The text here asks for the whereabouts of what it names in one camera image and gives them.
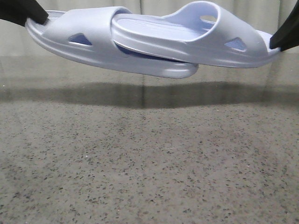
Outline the light blue slipper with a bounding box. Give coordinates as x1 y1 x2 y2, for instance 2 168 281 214
25 7 198 78
111 1 280 68

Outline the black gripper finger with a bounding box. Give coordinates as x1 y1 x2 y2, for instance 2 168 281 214
0 0 49 27
270 4 299 52

